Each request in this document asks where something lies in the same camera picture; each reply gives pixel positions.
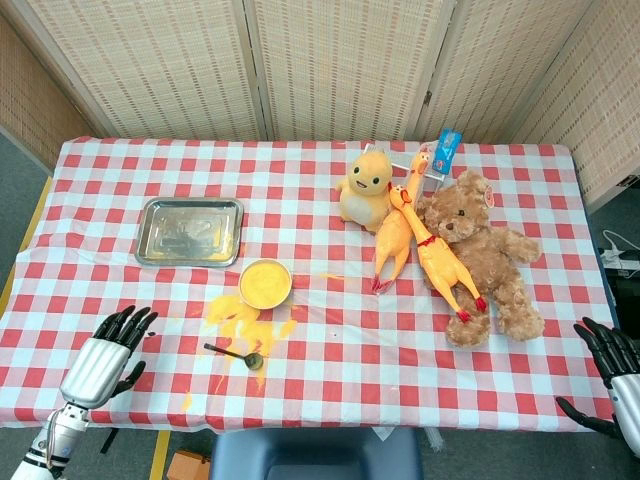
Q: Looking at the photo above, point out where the white power strip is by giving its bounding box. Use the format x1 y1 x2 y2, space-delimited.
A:
599 247 640 279

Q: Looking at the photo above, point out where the yellow rubber chicken in net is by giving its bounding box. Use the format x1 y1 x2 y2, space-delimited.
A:
370 152 432 295

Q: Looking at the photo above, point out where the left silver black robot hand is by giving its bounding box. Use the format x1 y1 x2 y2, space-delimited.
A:
59 305 159 410

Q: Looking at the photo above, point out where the spilled yellow powder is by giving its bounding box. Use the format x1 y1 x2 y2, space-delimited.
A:
180 292 301 414

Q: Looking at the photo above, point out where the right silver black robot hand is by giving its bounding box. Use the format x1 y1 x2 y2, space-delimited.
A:
556 316 640 459

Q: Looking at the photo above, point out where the blue packaging card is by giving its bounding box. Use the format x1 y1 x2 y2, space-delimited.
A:
429 128 464 176

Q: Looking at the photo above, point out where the black strap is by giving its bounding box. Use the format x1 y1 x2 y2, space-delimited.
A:
99 427 121 455

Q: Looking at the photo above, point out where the bamboo folding screen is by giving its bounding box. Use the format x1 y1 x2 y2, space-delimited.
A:
0 0 640 211

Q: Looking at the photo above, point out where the navy blue chair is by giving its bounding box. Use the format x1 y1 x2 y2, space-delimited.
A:
209 427 424 480

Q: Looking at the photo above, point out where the yellow plush duck toy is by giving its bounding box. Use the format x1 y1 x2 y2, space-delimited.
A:
334 148 396 234

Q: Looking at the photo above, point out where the orange box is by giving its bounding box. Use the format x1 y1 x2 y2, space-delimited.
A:
166 448 212 480

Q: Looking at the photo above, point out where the black spoon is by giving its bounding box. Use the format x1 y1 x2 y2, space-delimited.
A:
203 342 265 372

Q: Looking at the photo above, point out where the red white checked tablecloth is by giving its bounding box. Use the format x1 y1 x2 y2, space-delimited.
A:
0 135 632 434

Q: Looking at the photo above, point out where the black box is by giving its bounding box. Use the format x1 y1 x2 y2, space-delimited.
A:
602 267 640 331

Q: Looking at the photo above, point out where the brown teddy bear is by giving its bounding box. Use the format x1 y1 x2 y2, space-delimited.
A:
417 169 546 350

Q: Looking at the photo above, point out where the stainless steel tray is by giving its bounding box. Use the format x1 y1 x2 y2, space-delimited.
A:
133 197 245 269

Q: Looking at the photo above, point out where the off-white bowl with yellow powder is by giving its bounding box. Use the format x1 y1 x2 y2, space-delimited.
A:
238 258 294 311

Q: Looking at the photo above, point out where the white cable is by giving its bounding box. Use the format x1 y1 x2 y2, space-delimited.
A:
601 228 640 261

